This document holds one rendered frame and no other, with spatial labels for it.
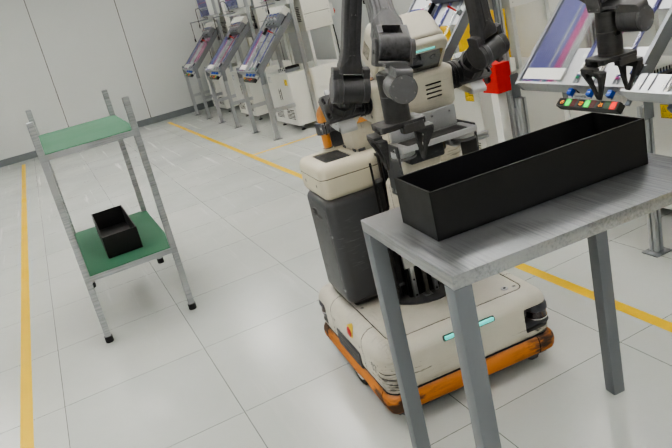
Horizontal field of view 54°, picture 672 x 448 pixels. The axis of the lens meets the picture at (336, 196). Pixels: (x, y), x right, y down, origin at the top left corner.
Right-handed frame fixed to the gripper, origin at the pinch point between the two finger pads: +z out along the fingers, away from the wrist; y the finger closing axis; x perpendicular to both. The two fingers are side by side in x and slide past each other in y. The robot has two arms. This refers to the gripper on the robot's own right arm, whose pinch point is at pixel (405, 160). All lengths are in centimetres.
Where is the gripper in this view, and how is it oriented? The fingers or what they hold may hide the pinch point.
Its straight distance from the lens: 145.3
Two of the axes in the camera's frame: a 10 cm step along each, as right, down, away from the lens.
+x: -3.5, -2.4, 9.1
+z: 2.1, 9.2, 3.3
